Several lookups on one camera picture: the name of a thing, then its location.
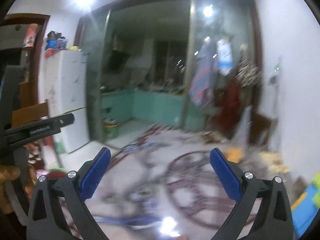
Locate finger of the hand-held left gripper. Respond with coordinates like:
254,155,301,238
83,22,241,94
5,112,75,146

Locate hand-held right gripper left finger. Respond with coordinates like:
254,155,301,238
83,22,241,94
26,147,115,240

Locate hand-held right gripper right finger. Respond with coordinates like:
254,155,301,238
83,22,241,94
205,148,293,240

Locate red bucket with green rim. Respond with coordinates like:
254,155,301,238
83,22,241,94
46,167,69,180

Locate person's left hand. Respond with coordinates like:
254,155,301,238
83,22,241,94
0,165,21,214

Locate carved wooden chair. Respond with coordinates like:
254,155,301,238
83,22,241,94
11,100,49,165

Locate orange snack pile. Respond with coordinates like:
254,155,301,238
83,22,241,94
225,147,244,160

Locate green liquid bottle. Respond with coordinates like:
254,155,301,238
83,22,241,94
55,140,66,154

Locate white refrigerator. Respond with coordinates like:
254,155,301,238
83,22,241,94
41,50,88,154

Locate green waste bin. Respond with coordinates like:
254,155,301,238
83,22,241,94
104,119,119,138

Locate pale yellow plastic bag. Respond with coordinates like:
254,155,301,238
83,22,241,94
257,151,289,174

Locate floral tablecloth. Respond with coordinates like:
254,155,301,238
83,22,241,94
57,124,300,240

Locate colourful hanging decoration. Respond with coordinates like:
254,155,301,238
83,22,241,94
24,24,38,49

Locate dark wooden chair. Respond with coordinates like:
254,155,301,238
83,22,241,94
255,112,278,145

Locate pile of colourful clothes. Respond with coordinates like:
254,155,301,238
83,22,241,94
44,31,68,58

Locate red garment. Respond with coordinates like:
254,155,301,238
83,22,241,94
217,77,240,132

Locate blue colourful box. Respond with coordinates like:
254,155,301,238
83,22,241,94
291,171,320,238

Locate teal kitchen cabinets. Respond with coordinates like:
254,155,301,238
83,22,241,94
100,90,208,130

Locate plaid towel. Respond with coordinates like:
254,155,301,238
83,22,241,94
189,42,218,107

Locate patterned fabric bag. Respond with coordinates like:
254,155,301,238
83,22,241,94
236,57,259,88

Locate white blue plastic bag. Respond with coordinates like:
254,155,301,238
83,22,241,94
216,39,234,75

